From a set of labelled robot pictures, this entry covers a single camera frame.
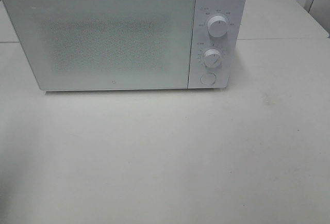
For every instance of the round white door button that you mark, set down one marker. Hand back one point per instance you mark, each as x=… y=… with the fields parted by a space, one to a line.
x=208 y=79

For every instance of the white microwave door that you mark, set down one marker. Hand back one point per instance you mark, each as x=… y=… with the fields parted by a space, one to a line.
x=105 y=44

